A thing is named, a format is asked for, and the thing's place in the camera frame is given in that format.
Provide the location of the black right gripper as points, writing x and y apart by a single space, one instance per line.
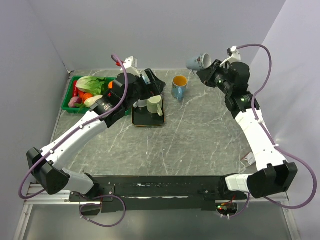
206 75

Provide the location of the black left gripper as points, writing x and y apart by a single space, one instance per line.
155 88

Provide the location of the lavender blue small mug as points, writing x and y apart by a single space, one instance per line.
200 62

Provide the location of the light green mug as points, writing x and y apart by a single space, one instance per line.
154 105

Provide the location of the blue butterfly mug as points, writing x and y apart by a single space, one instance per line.
179 85

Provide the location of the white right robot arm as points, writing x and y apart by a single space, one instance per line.
274 173

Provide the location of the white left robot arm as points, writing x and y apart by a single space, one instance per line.
47 165

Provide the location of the white grey mug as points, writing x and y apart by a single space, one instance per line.
140 104

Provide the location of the black tray gold rim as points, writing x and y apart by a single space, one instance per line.
142 118

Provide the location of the orange fruit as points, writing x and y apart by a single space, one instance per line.
110 85

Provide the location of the lettuce head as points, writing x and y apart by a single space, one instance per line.
91 84

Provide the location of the white radish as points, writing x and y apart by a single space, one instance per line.
91 101

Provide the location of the orange carrot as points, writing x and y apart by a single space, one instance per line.
84 96

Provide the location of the red chili pepper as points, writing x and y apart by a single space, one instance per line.
75 91

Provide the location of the purple onion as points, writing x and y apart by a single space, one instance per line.
74 102

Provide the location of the green plastic bin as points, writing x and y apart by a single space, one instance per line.
80 109

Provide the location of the white paper tag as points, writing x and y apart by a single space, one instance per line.
248 160

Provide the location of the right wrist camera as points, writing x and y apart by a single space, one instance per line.
233 56

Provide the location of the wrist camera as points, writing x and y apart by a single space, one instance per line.
233 56
130 64

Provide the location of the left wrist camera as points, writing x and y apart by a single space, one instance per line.
130 64

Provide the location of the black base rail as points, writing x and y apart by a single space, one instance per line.
139 193

